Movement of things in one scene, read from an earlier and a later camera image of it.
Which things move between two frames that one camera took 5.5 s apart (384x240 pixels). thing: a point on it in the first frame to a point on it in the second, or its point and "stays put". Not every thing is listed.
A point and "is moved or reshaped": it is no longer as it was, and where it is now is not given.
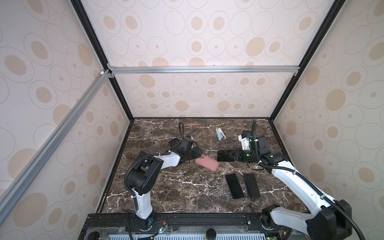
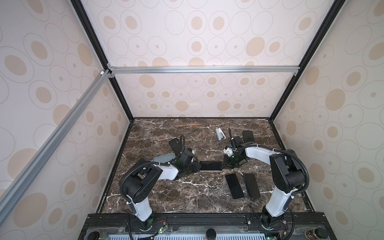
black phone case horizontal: [247, 134] stays put
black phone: [228, 155] is moved or reshaped
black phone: [234, 186] stays put
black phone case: [174, 142] stays put
